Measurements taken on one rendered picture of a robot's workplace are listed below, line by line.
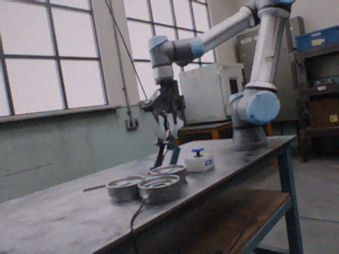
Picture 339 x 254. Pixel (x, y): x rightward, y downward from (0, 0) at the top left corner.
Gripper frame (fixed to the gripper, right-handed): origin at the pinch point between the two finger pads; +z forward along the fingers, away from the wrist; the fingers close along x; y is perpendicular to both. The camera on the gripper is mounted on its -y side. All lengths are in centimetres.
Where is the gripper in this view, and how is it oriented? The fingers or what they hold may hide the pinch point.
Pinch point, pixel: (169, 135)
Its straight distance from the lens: 97.3
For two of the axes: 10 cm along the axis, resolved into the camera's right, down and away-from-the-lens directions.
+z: 1.6, 9.8, 0.5
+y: 6.9, -1.5, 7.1
